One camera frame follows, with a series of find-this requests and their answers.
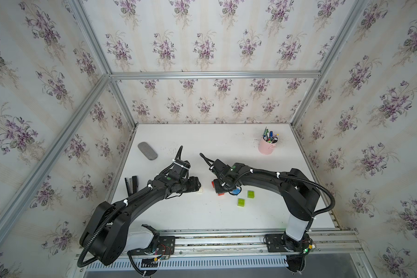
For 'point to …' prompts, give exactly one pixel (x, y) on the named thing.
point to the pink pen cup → (267, 144)
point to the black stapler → (131, 185)
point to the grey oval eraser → (147, 150)
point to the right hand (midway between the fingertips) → (220, 189)
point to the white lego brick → (201, 189)
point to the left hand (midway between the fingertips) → (197, 186)
